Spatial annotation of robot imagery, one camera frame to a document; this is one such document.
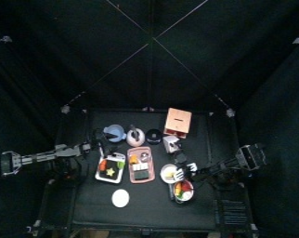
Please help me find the white bowl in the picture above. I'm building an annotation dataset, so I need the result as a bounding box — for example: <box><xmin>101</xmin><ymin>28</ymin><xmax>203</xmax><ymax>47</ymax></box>
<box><xmin>160</xmin><ymin>164</ymin><xmax>180</xmax><ymax>185</ymax></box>

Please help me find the blue toy pot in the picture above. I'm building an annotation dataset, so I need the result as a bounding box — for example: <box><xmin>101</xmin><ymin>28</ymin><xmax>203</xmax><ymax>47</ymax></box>
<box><xmin>103</xmin><ymin>124</ymin><xmax>128</xmax><ymax>143</ymax></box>

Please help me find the dark toy sushi piece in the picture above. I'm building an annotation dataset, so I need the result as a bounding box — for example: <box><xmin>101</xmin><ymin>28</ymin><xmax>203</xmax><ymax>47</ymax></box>
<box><xmin>133</xmin><ymin>170</ymin><xmax>151</xmax><ymax>181</ymax></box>

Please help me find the white toy knife block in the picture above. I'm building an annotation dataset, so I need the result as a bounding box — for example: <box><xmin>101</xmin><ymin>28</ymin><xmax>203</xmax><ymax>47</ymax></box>
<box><xmin>163</xmin><ymin>135</ymin><xmax>183</xmax><ymax>154</ymax></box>

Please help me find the white tray with black inlay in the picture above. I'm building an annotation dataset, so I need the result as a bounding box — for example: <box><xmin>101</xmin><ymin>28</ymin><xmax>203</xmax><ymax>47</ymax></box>
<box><xmin>94</xmin><ymin>152</ymin><xmax>127</xmax><ymax>184</ymax></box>

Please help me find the white toy sushi block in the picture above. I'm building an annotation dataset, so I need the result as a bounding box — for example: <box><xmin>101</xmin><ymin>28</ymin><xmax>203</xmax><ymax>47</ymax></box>
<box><xmin>132</xmin><ymin>163</ymin><xmax>149</xmax><ymax>172</ymax></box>

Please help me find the pink plastic tray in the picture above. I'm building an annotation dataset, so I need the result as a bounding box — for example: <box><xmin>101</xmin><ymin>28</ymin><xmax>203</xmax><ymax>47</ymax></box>
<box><xmin>127</xmin><ymin>146</ymin><xmax>156</xmax><ymax>184</ymax></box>

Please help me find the black round kettle lid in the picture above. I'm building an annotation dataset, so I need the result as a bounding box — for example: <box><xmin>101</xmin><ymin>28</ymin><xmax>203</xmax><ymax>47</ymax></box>
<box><xmin>145</xmin><ymin>128</ymin><xmax>164</xmax><ymax>145</ymax></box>

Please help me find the black printed label sheet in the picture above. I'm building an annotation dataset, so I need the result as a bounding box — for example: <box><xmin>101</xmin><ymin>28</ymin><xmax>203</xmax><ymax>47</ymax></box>
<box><xmin>219</xmin><ymin>198</ymin><xmax>251</xmax><ymax>228</ymax></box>

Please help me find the white round plate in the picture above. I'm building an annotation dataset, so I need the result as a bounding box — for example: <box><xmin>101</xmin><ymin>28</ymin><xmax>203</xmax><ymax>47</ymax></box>
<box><xmin>112</xmin><ymin>189</ymin><xmax>132</xmax><ymax>208</ymax></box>

